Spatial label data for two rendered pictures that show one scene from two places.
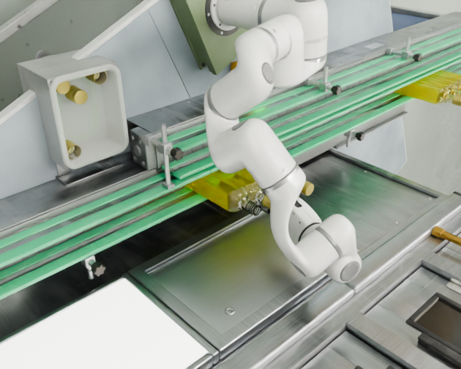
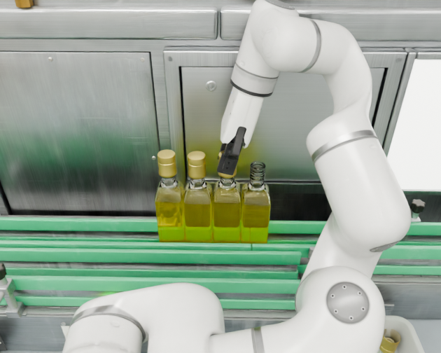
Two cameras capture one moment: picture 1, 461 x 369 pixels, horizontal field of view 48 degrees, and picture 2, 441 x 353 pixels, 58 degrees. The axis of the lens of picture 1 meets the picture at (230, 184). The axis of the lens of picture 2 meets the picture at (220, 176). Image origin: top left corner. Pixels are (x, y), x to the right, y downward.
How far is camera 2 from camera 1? 0.88 m
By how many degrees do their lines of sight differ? 38
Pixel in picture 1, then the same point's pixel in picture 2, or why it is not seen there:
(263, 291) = (301, 84)
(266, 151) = (390, 183)
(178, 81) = not seen: outside the picture
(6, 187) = not seen: outside the picture
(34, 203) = (437, 299)
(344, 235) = (303, 27)
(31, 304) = (438, 215)
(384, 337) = not seen: outside the picture
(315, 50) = (115, 328)
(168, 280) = not seen: hidden behind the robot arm
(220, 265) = (298, 143)
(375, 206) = (46, 100)
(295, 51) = (192, 335)
